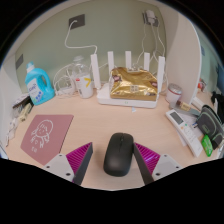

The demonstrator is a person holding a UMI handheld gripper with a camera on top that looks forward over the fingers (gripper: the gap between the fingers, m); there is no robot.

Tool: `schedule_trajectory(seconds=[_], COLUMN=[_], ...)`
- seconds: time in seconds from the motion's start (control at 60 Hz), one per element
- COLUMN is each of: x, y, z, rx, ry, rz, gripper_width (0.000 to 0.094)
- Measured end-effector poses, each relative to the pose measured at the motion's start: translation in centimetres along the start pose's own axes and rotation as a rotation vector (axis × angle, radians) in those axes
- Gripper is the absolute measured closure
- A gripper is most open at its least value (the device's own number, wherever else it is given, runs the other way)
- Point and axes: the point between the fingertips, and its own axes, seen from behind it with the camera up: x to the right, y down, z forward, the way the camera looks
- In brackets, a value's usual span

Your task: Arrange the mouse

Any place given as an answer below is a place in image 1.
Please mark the grey blank wall plate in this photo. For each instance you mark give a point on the grey blank wall plate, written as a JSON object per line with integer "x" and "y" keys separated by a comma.
{"x": 19, "y": 61}

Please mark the blue detergent bottle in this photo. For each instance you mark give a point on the blue detergent bottle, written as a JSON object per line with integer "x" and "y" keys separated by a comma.
{"x": 36, "y": 88}

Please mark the black bag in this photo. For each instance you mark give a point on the black bag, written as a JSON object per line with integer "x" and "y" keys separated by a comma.
{"x": 218, "y": 100}

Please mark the pink cartoon-print mouse pad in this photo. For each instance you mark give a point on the pink cartoon-print mouse pad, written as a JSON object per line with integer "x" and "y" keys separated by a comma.
{"x": 56, "y": 133}

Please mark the clear plastic bottle white label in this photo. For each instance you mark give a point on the clear plastic bottle white label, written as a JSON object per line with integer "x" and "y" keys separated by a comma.
{"x": 84, "y": 85}

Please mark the grey wall outlet with plug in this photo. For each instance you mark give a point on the grey wall outlet with plug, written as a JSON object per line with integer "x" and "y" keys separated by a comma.
{"x": 78, "y": 20}

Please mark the yellow carton box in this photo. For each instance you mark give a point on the yellow carton box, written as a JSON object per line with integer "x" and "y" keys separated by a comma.
{"x": 25, "y": 113}

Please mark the small white pink jar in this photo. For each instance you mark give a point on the small white pink jar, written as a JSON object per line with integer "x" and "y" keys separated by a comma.
{"x": 174, "y": 93}

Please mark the white remote control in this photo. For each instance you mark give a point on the white remote control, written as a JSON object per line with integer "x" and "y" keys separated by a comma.
{"x": 185, "y": 131}

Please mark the white wall charger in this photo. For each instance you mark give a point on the white wall charger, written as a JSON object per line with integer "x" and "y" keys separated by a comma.
{"x": 150, "y": 17}

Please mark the stack of books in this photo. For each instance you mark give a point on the stack of books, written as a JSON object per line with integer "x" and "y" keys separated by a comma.
{"x": 20, "y": 101}

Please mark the grey pouch with green trim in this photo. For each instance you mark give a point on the grey pouch with green trim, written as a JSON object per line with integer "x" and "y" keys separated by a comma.
{"x": 210, "y": 125}

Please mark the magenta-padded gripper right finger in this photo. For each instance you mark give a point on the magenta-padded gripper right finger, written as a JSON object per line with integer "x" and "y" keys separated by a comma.
{"x": 148, "y": 160}

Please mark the white router with antennas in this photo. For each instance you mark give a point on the white router with antennas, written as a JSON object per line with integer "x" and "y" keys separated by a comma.
{"x": 126, "y": 101}

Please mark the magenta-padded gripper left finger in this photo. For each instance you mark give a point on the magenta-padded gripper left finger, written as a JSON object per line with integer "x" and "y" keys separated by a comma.
{"x": 78, "y": 160}

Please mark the black computer mouse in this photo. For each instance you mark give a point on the black computer mouse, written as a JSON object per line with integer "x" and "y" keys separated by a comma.
{"x": 118, "y": 155}

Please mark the gold foil snack bag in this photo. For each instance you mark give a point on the gold foil snack bag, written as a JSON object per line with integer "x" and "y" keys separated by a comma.
{"x": 133, "y": 83}

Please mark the small green packet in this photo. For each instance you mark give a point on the small green packet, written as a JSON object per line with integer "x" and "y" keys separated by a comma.
{"x": 207, "y": 145}

